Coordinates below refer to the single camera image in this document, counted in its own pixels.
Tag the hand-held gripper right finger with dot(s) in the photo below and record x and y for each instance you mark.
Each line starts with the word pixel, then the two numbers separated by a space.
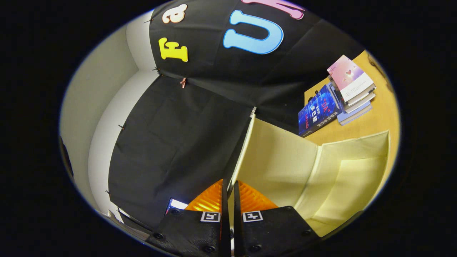
pixel 237 228

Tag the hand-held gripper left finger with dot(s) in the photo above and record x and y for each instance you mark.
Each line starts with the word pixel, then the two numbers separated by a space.
pixel 225 228

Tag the cream fabric storage box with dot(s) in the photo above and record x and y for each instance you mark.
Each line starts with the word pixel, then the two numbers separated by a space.
pixel 278 160

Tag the black backdrop cloth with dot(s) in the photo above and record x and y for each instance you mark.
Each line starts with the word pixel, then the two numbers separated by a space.
pixel 178 142

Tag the silver clip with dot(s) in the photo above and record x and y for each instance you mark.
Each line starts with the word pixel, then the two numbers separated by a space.
pixel 253 111

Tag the dark blue book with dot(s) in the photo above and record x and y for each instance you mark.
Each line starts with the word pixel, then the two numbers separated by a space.
pixel 317 110

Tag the copper clip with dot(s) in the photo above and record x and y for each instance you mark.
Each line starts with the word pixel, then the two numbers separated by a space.
pixel 183 82

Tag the thin grey book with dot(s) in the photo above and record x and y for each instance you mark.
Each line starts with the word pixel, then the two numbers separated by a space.
pixel 362 100

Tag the pink cover book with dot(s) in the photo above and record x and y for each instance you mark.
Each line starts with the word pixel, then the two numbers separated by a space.
pixel 348 76

